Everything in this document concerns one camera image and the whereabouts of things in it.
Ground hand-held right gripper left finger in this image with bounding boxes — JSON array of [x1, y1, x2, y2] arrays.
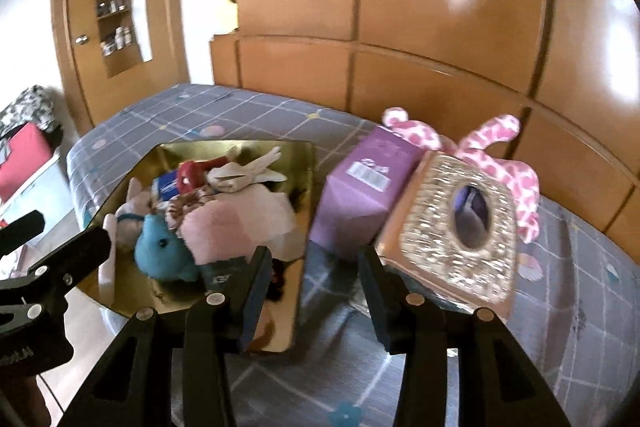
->
[[57, 244, 273, 427]]

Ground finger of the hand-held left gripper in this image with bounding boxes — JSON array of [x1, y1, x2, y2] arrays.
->
[[24, 226, 113, 294], [0, 209, 47, 260]]

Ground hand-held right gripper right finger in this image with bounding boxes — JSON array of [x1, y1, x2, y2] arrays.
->
[[357, 246, 571, 427]]

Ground white sock with blue band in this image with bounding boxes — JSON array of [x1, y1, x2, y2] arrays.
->
[[114, 177, 153, 258]]

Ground blue plush toy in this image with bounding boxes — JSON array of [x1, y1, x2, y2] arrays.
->
[[134, 212, 201, 283]]

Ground blue tissue packet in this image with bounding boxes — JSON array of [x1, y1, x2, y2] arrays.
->
[[152, 169, 183, 202]]

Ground brown satin scrunchie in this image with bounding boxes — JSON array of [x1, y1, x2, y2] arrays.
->
[[165, 187, 218, 235]]

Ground gold box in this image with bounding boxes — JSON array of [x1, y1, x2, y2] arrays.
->
[[80, 138, 321, 355]]

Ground red sock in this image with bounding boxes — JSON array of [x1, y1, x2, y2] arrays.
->
[[176, 159, 213, 195]]

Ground person's left forearm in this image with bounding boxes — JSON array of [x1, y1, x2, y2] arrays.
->
[[0, 369, 53, 427]]

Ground white cabinet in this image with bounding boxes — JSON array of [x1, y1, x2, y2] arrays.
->
[[0, 154, 76, 253]]

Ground red cloth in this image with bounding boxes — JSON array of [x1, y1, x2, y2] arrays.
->
[[0, 122, 56, 202]]

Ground grey checked bedsheet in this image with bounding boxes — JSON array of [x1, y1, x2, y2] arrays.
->
[[65, 82, 640, 427]]

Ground silver ornate tissue box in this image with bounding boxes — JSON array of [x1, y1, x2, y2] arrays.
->
[[375, 152, 518, 320]]

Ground purple cardboard box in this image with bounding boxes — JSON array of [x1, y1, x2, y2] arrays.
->
[[309, 124, 426, 260]]

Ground black and white patterned bag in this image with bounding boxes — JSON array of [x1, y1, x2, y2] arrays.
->
[[0, 86, 63, 142]]

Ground wooden cabinet with shelf niche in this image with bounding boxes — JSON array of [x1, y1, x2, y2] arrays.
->
[[50, 0, 188, 132]]

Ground pink spotted plush toy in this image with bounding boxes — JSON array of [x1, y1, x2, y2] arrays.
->
[[382, 107, 543, 244]]

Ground rows of small bottles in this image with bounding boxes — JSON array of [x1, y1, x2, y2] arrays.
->
[[97, 0, 133, 55]]

